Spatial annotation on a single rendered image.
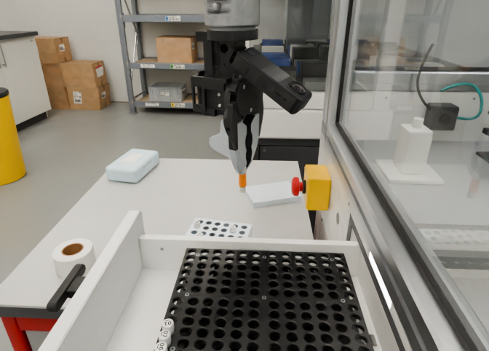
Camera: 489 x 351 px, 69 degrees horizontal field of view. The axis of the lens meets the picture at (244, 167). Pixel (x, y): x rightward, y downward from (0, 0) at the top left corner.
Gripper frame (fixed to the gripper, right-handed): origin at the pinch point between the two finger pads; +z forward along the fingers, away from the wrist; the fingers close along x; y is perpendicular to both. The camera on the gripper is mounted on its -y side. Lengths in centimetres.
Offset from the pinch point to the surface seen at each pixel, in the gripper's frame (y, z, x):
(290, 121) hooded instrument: 18, 12, -59
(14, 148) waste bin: 243, 71, -78
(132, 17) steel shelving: 287, -13, -249
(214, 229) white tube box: 10.9, 19.2, -5.3
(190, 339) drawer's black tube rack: -7.6, 8.7, 24.6
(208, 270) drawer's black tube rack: -3.1, 8.6, 15.1
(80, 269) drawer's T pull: 10.3, 7.4, 24.2
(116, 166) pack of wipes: 51, 17, -15
